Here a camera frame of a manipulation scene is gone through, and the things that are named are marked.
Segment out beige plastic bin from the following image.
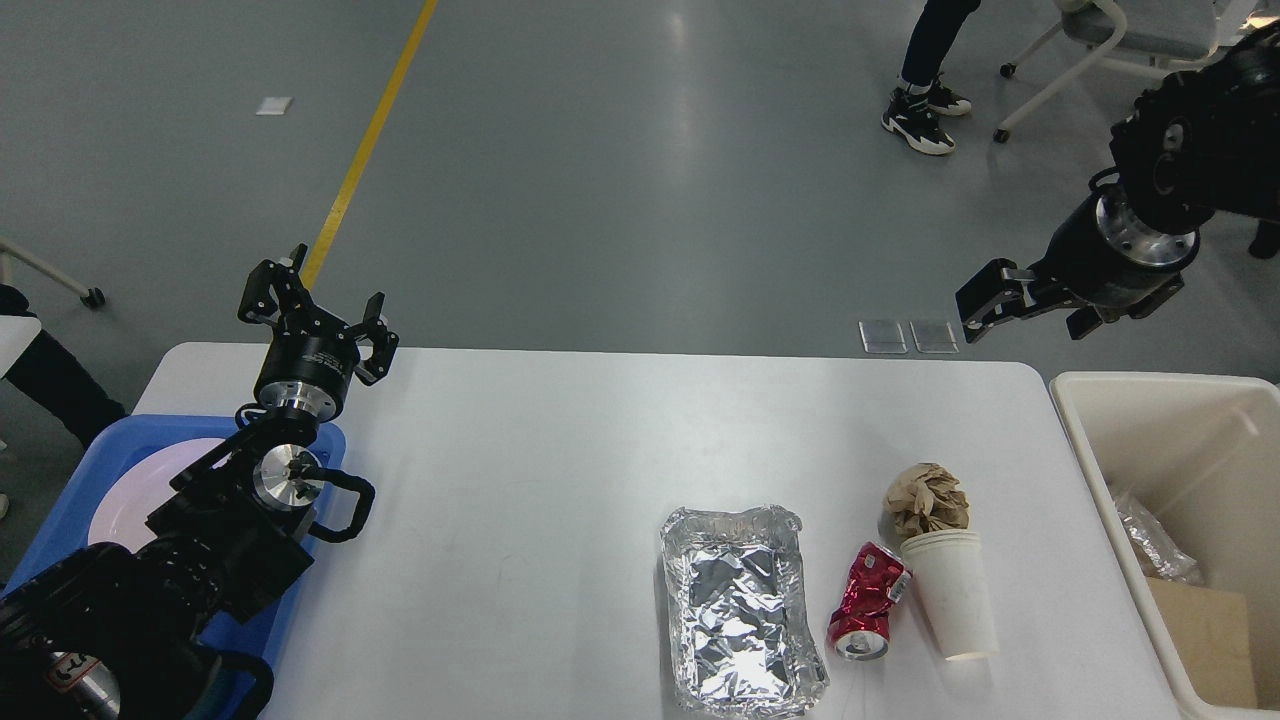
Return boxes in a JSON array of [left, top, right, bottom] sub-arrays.
[[1050, 372, 1279, 719]]

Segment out person leg dark trousers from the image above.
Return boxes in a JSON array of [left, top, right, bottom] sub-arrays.
[[4, 331, 128, 448]]

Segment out clear plastic wrap in bin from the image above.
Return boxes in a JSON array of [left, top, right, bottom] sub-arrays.
[[1111, 491, 1204, 585]]

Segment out white office chair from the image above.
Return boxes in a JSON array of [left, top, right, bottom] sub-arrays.
[[992, 1, 1277, 143]]

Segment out silver floor socket plate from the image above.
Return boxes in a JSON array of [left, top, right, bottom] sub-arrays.
[[858, 320, 908, 355]]

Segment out brown paper ball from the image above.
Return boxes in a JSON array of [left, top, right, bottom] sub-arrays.
[[882, 462, 973, 544]]

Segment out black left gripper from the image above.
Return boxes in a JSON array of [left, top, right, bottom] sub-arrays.
[[237, 243, 401, 421]]

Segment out crushed red soda can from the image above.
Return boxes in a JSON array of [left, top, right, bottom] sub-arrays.
[[827, 541, 913, 661]]

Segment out walking person legs sneakers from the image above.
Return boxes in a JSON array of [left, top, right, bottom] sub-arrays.
[[879, 1, 980, 158]]

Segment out white paper cup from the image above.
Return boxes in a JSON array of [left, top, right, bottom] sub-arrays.
[[901, 529, 1000, 661]]

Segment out brown paper bag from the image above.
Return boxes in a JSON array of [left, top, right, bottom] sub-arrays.
[[1146, 578, 1258, 708]]

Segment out white chair leg left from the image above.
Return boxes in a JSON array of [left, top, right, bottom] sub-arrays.
[[1, 236, 108, 311]]

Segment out aluminium foil tray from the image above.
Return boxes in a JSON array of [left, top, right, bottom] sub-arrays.
[[660, 505, 829, 719]]

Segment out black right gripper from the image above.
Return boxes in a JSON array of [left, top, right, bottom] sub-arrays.
[[955, 190, 1201, 345]]

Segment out pink plastic plate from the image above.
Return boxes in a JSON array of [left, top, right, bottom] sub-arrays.
[[87, 438, 221, 552]]

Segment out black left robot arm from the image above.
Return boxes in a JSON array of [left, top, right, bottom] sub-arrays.
[[1, 243, 399, 719]]

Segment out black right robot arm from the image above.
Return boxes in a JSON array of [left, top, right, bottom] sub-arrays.
[[955, 23, 1279, 343]]

